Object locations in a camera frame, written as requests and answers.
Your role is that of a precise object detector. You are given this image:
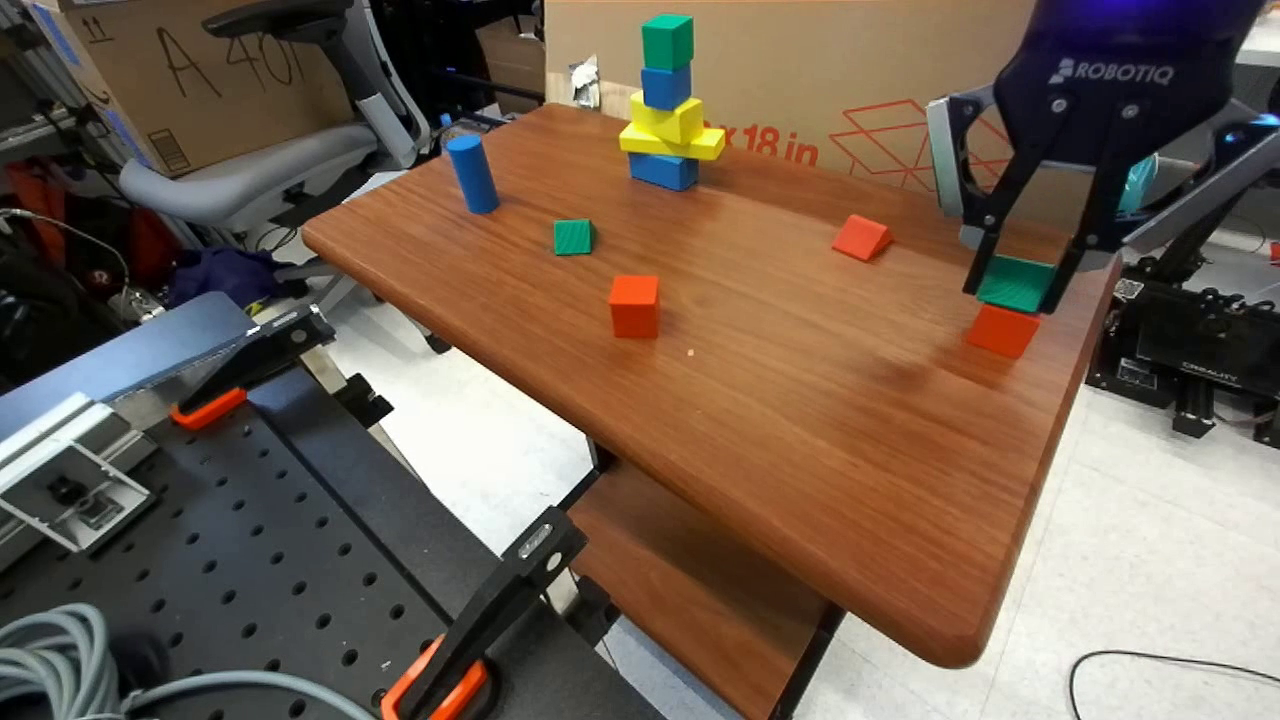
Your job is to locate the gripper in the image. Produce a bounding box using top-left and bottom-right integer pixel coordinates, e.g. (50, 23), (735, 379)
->
(925, 0), (1280, 314)

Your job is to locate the orange square block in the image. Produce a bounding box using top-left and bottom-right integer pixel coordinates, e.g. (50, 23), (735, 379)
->
(964, 303), (1042, 360)

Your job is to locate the orange triangular block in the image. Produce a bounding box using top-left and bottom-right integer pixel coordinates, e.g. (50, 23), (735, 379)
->
(831, 214), (895, 263)

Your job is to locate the yellow flat block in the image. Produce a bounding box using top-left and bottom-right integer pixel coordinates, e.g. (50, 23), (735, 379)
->
(618, 121), (727, 162)

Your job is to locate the wide blue block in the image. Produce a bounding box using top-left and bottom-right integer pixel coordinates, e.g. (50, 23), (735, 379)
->
(628, 152), (700, 193)

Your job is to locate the yellow bridge block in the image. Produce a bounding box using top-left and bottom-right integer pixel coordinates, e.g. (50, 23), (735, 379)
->
(629, 91), (706, 147)

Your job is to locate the small blue cube block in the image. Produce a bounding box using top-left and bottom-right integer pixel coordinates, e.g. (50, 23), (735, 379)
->
(641, 63), (693, 112)

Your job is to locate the green cube block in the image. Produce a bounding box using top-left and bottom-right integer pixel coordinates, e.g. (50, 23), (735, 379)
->
(641, 13), (696, 72)

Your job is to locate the orange cube block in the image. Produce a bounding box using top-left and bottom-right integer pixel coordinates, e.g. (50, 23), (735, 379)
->
(608, 275), (662, 340)

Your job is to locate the blue cylinder block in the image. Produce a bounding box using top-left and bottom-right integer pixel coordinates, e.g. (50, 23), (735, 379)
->
(445, 134), (501, 215)

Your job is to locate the black 3d printer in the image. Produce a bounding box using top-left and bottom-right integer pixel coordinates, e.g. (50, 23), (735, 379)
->
(1084, 110), (1280, 450)

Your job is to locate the large printed cardboard box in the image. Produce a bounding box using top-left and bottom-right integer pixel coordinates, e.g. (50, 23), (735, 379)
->
(544, 0), (1103, 263)

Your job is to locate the black and orange clamp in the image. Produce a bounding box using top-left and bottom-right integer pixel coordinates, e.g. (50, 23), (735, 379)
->
(379, 506), (590, 720)
(167, 304), (337, 432)

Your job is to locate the grey office chair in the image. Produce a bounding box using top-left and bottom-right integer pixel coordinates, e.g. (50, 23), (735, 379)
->
(119, 0), (432, 229)

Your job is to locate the blue cloth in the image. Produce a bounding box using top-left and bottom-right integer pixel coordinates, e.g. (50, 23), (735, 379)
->
(164, 247), (283, 308)

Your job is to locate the cardboard box with handwriting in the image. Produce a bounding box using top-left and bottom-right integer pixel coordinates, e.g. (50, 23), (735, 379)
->
(24, 0), (357, 178)

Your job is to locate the black cable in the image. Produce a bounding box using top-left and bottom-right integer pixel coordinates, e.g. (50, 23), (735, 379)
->
(1067, 649), (1280, 720)

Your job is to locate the aluminium bracket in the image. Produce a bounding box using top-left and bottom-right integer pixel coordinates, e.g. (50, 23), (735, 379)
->
(0, 391), (158, 554)

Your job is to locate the coil of grey cable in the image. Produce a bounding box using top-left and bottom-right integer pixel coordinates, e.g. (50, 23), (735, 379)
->
(0, 602), (383, 720)

